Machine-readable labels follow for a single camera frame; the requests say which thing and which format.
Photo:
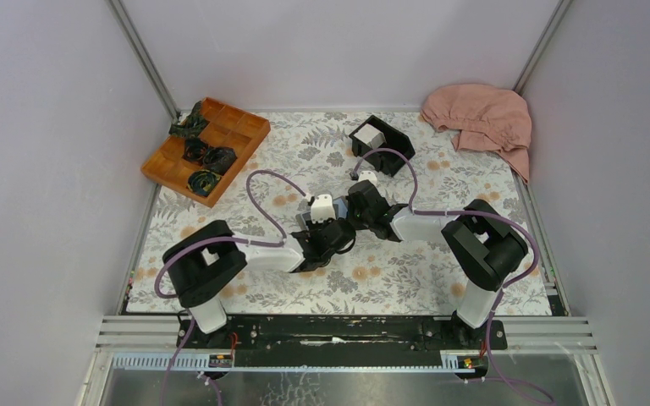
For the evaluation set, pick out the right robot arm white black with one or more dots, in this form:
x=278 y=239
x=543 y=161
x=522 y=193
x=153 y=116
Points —
x=487 y=246

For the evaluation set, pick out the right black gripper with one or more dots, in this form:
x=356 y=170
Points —
x=350 y=219

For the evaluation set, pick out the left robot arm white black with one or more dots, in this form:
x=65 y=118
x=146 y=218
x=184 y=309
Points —
x=200 y=266

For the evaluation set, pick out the dark rolled tie middle right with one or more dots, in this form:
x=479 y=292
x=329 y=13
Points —
x=219 y=159

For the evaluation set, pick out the dark rolled tie top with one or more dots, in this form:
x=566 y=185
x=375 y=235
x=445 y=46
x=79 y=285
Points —
x=192 y=126

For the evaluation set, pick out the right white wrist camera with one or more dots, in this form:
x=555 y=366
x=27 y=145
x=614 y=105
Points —
x=368 y=176

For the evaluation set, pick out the white card stack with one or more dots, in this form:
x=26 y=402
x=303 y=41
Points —
x=370 y=136

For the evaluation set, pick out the grey leather card holder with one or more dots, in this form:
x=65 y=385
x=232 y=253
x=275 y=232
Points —
x=341 y=208

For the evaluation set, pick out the black card tray box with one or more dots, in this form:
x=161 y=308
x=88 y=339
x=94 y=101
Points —
x=384 y=162

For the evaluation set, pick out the dark rolled tie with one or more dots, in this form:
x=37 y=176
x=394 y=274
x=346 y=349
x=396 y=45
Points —
x=219 y=159
x=192 y=126
x=195 y=150
x=203 y=182

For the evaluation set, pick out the aluminium frame rail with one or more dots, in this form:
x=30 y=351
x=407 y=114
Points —
x=149 y=340

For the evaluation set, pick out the pink crumpled cloth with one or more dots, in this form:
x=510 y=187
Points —
x=488 y=119

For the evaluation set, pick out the orange wooden compartment tray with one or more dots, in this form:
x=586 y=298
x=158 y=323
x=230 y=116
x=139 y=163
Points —
x=229 y=127

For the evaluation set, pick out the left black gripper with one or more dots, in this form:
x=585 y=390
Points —
x=311 y=227

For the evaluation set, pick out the floral patterned table mat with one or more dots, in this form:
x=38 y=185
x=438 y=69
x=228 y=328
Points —
x=311 y=151

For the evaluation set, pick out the dark rolled tie middle left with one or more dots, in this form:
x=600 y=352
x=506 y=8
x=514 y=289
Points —
x=195 y=150

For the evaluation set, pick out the dark rolled tie bottom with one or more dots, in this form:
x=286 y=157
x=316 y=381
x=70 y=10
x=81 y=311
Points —
x=203 y=182

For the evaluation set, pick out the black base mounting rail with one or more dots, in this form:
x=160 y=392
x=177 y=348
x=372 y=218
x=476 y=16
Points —
x=390 y=341

